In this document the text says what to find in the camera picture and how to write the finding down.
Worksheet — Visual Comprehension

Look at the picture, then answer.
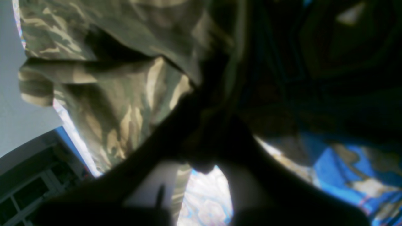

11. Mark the camouflage T-shirt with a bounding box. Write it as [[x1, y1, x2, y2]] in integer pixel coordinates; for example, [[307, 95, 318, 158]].
[[17, 0, 314, 226]]

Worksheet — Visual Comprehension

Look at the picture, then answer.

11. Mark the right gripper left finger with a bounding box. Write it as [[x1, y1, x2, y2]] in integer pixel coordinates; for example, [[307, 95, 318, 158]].
[[35, 93, 201, 226]]

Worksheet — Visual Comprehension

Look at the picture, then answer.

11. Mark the patterned tile tablecloth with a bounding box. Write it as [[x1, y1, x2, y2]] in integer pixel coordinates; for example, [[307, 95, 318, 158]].
[[13, 0, 402, 226]]

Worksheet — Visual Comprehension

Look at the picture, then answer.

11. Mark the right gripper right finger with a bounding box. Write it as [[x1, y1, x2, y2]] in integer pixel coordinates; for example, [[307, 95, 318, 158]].
[[195, 108, 370, 226]]

